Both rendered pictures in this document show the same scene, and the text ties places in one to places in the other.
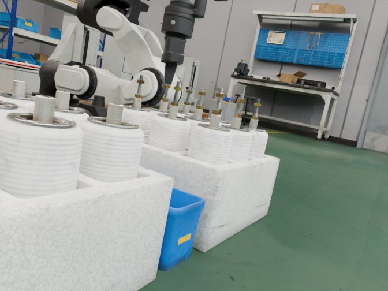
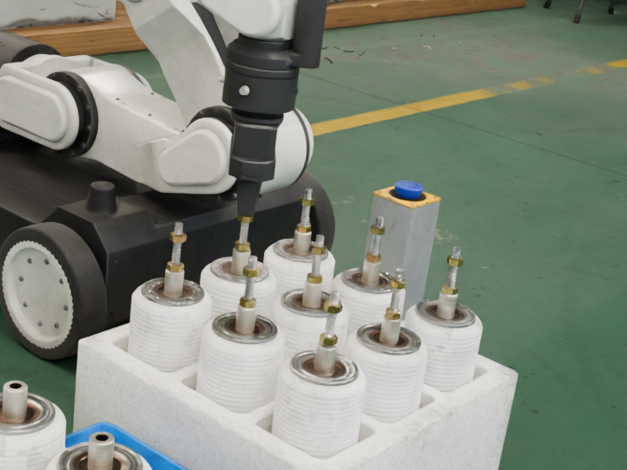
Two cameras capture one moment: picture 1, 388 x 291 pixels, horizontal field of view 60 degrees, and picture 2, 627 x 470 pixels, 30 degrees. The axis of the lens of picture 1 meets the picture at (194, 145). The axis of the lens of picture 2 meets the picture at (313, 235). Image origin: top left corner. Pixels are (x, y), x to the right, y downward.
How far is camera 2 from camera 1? 0.65 m
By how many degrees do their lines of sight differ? 14
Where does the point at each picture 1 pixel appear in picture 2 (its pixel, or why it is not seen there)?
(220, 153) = (333, 430)
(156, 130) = (209, 365)
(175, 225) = not seen: outside the picture
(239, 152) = (392, 400)
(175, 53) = (252, 163)
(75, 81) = (46, 118)
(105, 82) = (118, 123)
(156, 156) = (208, 427)
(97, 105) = (100, 211)
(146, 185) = not seen: outside the picture
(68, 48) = not seen: outside the picture
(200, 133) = (291, 392)
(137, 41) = (188, 34)
